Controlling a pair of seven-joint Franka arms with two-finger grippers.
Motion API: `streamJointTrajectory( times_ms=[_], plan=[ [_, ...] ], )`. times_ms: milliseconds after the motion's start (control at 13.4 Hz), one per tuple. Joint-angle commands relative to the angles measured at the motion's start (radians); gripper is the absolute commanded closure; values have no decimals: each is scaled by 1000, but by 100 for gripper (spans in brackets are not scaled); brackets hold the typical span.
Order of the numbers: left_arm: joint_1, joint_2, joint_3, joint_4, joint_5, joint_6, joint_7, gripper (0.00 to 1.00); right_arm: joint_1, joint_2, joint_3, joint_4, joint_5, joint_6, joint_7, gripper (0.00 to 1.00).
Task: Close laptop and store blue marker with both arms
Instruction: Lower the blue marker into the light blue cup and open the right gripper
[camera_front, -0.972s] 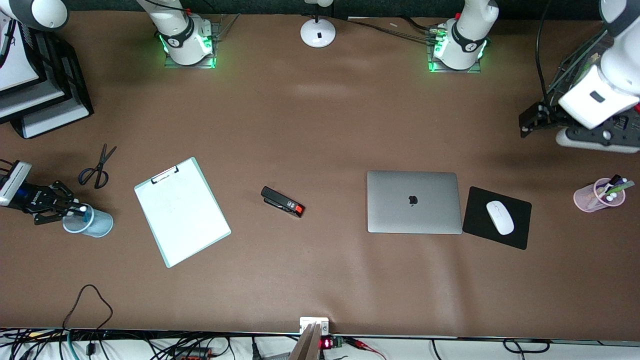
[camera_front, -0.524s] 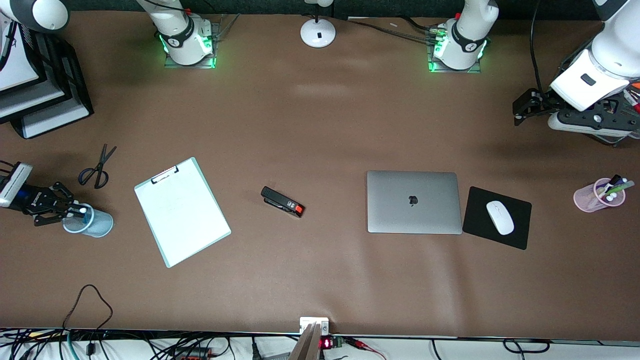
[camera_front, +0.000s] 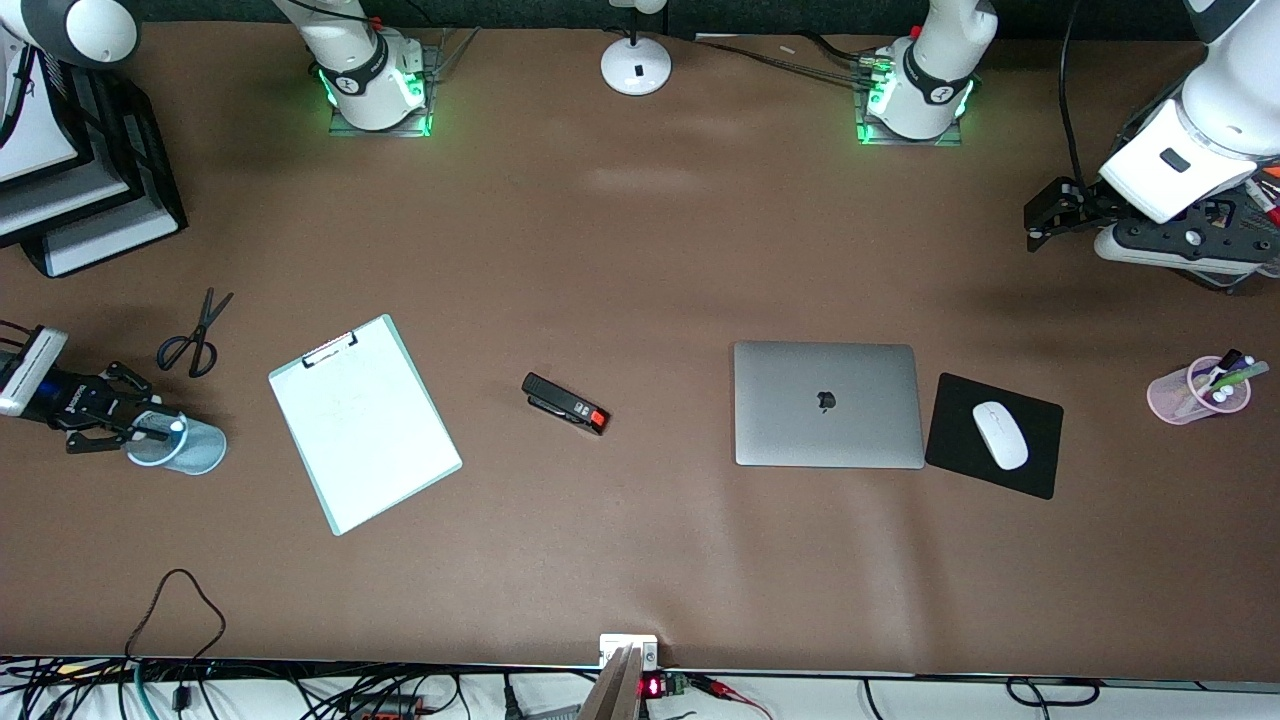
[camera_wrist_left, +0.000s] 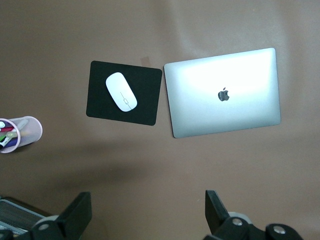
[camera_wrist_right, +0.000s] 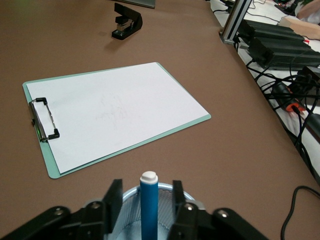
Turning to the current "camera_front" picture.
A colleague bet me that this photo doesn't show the green marker in cup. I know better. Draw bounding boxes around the green marker in cup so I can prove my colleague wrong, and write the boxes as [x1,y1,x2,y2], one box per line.
[1208,360,1272,394]

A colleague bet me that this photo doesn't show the black stapler with red tip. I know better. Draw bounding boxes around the black stapler with red tip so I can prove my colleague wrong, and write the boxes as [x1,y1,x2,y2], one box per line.
[521,372,611,437]

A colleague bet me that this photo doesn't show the red power strip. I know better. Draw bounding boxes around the red power strip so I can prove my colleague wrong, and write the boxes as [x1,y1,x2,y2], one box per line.
[345,693,426,720]

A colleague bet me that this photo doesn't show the pink translucent pen cup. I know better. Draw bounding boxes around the pink translucent pen cup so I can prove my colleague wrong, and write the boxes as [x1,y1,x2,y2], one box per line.
[1147,355,1253,426]

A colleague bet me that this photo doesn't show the black looped cable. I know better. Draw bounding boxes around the black looped cable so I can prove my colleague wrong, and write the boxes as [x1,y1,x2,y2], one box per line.
[124,568,227,663]

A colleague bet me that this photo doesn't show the black scissors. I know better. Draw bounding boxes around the black scissors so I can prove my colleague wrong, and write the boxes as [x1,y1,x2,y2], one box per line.
[156,288,235,379]

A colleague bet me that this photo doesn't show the grey camera pole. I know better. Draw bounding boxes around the grey camera pole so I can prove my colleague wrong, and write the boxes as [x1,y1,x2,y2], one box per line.
[577,645,646,720]

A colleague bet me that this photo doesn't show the black mouse pad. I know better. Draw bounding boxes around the black mouse pad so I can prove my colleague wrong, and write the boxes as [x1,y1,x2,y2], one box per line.
[925,373,1065,501]

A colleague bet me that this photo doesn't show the red cable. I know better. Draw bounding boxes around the red cable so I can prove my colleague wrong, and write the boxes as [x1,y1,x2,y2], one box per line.
[690,675,773,720]

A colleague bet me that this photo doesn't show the black base cable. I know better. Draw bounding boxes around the black base cable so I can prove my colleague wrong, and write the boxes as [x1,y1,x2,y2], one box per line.
[690,33,881,89]

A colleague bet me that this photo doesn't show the white mounting bracket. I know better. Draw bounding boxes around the white mounting bracket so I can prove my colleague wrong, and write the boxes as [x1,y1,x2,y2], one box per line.
[599,633,660,671]

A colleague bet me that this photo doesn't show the black wire mesh tray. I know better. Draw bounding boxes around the black wire mesh tray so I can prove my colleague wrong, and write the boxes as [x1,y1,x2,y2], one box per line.
[1115,40,1280,296]

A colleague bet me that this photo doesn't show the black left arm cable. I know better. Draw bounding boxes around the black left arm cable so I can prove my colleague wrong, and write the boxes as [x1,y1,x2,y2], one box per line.
[1058,0,1087,187]

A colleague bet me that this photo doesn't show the thin clear cable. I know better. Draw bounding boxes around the thin clear cable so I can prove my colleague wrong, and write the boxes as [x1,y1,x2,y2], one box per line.
[430,27,482,81]

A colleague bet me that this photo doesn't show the silver laptop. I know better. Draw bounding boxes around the silver laptop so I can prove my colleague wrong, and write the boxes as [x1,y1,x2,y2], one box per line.
[733,341,926,469]

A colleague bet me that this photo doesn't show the white round stand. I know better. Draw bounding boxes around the white round stand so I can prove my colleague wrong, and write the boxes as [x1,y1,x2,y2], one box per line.
[600,0,673,97]

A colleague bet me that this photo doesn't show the white clipboard paper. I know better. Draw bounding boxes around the white clipboard paper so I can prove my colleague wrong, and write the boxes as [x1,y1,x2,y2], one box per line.
[270,318,459,531]

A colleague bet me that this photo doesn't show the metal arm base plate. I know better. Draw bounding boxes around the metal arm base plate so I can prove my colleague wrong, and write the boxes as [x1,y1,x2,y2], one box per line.
[855,50,963,148]
[328,40,433,138]

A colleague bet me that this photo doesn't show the white paper sheet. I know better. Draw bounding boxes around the white paper sheet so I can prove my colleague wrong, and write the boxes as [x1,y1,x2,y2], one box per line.
[0,150,133,238]
[45,198,183,278]
[0,50,81,184]

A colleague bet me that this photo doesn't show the white computer mouse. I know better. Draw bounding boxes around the white computer mouse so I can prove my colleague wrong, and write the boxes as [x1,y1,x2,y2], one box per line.
[972,401,1030,471]

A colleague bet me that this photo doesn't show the black flat loop cable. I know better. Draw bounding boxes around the black flat loop cable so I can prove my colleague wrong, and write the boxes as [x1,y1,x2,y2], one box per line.
[1005,677,1103,707]

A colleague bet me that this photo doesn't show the blue mesh pen cup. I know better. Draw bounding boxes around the blue mesh pen cup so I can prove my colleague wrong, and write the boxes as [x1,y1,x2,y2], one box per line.
[124,405,228,476]

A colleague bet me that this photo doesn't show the teal clipboard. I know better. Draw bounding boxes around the teal clipboard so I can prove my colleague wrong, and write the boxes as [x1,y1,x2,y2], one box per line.
[268,314,463,537]

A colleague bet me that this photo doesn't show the black stacked letter tray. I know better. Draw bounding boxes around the black stacked letter tray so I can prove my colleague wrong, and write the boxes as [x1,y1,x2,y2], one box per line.
[0,40,189,279]

